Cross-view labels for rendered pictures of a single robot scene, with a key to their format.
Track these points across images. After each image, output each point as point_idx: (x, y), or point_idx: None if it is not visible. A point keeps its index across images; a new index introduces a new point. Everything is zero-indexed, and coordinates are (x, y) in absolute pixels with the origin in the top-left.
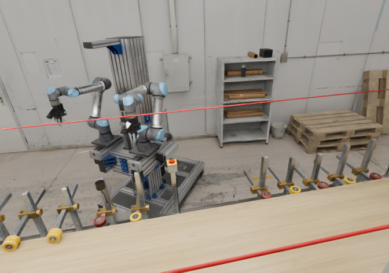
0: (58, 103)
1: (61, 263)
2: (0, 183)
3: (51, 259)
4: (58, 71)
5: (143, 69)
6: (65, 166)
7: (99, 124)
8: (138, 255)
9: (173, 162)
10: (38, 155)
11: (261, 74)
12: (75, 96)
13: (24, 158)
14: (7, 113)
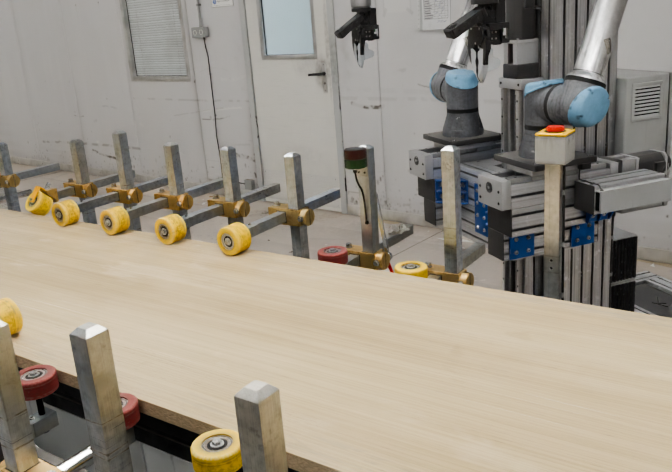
0: (366, 4)
1: (214, 279)
2: (266, 251)
3: (205, 270)
4: (445, 10)
5: None
6: (396, 256)
7: (450, 81)
8: (352, 317)
9: (557, 129)
10: (356, 225)
11: None
12: None
13: (328, 223)
14: (327, 111)
